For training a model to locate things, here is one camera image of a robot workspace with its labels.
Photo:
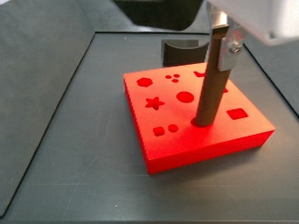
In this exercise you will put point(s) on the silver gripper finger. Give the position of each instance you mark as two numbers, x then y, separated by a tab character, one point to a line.
231	47
217	17

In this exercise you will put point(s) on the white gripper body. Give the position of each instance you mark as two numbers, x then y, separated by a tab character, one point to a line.
271	20

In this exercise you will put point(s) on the brown oval peg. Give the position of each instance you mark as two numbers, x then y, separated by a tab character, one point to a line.
215	80

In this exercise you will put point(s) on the dark grey curved cradle block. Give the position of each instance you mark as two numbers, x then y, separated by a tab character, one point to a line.
181	52

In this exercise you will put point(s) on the red block with shaped holes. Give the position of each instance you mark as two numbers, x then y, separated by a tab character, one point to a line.
163	97

